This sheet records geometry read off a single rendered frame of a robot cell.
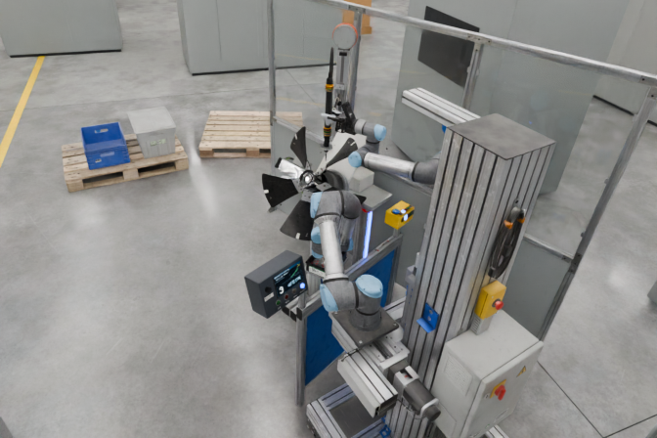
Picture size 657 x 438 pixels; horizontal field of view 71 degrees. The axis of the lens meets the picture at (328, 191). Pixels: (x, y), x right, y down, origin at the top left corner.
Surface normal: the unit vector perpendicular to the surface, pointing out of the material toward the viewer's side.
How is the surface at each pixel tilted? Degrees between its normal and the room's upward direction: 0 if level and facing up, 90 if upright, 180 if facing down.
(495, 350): 0
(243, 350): 0
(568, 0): 90
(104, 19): 90
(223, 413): 0
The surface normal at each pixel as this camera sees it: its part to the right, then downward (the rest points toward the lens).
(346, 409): 0.05, -0.83
